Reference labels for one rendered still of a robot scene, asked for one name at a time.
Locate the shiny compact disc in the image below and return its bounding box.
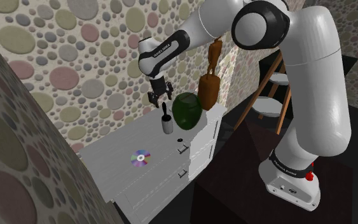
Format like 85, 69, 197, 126
130, 150, 152, 168

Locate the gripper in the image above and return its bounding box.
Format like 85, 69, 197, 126
148, 77, 174, 109

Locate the dark green round vase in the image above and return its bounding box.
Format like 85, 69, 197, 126
171, 92, 203, 130

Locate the white chest of drawers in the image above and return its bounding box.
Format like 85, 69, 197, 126
78, 92, 228, 224

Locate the white cup with black brush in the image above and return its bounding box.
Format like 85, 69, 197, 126
161, 102, 174, 135

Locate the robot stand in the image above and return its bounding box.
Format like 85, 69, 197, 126
189, 119, 354, 224

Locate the brown wooden figure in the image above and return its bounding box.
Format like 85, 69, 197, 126
197, 36, 223, 111

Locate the wooden ladder shelf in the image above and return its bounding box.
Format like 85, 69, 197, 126
233, 51, 293, 136

